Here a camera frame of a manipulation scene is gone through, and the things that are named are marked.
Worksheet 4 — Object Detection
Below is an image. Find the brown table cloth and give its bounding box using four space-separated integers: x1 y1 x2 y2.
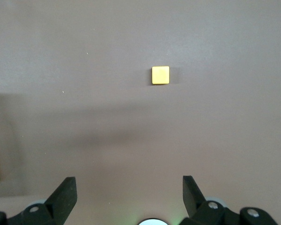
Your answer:
0 0 281 225

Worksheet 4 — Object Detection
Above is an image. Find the yellow cube block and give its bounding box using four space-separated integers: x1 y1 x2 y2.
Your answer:
151 66 170 85

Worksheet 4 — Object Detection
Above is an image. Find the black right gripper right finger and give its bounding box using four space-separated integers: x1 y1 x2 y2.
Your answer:
177 175 278 225

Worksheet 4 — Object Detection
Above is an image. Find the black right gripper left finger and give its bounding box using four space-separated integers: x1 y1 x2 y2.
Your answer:
0 176 78 225

